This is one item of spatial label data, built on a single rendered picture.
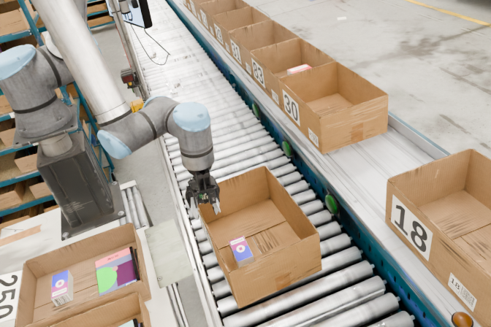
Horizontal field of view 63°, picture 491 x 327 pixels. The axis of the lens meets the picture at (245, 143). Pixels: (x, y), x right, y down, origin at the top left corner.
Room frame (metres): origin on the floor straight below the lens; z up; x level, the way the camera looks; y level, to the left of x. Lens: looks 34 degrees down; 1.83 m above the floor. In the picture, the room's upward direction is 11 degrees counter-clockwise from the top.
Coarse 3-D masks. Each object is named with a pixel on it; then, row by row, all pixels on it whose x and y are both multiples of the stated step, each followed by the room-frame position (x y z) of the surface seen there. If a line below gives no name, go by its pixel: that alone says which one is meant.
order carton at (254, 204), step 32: (224, 192) 1.14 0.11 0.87; (256, 192) 1.17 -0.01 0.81; (224, 224) 1.08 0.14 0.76; (256, 224) 1.05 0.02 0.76; (288, 224) 1.03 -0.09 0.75; (224, 256) 0.94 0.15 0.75; (256, 256) 0.90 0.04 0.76; (288, 256) 0.78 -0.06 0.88; (320, 256) 0.81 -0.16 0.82; (256, 288) 0.75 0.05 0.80
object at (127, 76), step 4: (128, 68) 2.00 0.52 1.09; (120, 72) 2.00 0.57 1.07; (124, 72) 1.94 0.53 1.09; (128, 72) 1.93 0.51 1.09; (132, 72) 1.94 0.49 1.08; (124, 76) 1.91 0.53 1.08; (128, 76) 1.91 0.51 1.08; (132, 76) 1.92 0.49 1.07; (124, 80) 1.90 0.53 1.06; (128, 80) 1.91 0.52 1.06; (132, 80) 1.91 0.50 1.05; (128, 84) 1.96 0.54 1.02; (132, 84) 1.96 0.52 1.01; (128, 88) 1.95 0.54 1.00
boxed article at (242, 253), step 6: (234, 240) 0.96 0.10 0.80; (240, 240) 0.95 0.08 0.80; (234, 246) 0.93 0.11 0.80; (240, 246) 0.93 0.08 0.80; (246, 246) 0.92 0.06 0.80; (234, 252) 0.91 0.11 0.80; (240, 252) 0.90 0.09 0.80; (246, 252) 0.90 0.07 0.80; (240, 258) 0.87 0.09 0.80; (246, 258) 0.87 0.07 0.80; (252, 258) 0.87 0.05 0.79; (240, 264) 0.87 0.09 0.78
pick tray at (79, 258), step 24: (96, 240) 1.06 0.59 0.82; (120, 240) 1.08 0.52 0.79; (24, 264) 0.99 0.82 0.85; (48, 264) 1.02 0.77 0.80; (72, 264) 1.04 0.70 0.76; (144, 264) 0.95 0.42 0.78; (24, 288) 0.91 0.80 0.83; (48, 288) 0.95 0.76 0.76; (96, 288) 0.91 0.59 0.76; (120, 288) 0.81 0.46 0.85; (144, 288) 0.83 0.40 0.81; (24, 312) 0.83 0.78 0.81; (48, 312) 0.85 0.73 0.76; (72, 312) 0.77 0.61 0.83
